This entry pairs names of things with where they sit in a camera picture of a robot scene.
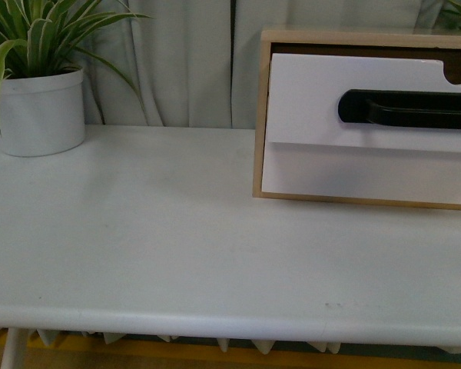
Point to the wooden drawer cabinet frame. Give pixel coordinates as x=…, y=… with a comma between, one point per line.
x=442, y=46

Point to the white drawer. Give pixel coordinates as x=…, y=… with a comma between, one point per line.
x=362, y=173
x=304, y=92

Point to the green spider plant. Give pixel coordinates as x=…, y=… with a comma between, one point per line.
x=39, y=38

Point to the white table leg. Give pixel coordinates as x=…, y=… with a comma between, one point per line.
x=15, y=347

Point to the white plant pot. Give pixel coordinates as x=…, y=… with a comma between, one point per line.
x=42, y=116

